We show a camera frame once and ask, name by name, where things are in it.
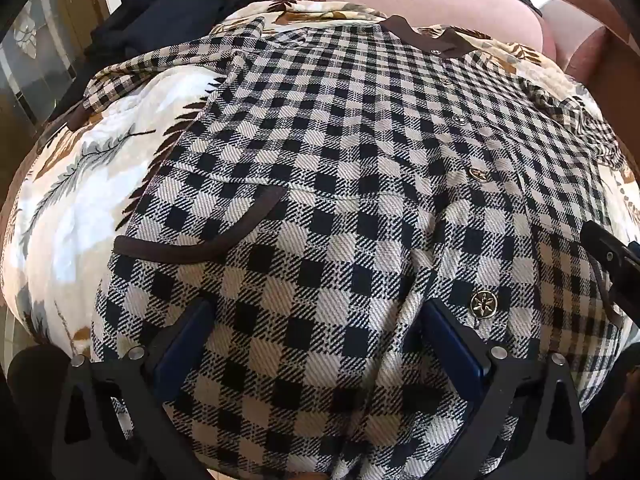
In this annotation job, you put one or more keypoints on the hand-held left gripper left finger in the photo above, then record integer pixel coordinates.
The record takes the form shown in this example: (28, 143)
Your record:
(176, 347)

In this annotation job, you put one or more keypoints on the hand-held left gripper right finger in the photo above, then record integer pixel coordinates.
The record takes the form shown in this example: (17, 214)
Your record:
(457, 345)

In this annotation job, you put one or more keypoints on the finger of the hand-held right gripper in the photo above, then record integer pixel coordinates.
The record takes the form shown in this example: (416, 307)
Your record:
(607, 250)

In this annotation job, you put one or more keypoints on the black white checked jacket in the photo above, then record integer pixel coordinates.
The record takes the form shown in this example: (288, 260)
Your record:
(350, 200)

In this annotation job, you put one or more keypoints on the leaf print blanket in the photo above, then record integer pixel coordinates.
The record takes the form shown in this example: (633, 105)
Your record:
(80, 195)

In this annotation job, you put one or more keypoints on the pink cushion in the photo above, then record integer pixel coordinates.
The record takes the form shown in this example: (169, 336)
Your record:
(570, 35)

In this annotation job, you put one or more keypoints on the wooden cabinet with glass door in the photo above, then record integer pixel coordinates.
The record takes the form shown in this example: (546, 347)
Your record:
(35, 55)

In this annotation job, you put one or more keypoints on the dark navy cloth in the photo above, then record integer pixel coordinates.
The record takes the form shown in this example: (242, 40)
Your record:
(170, 15)

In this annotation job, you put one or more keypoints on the brown wooden bed frame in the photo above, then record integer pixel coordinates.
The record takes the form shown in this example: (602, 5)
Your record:
(615, 45)

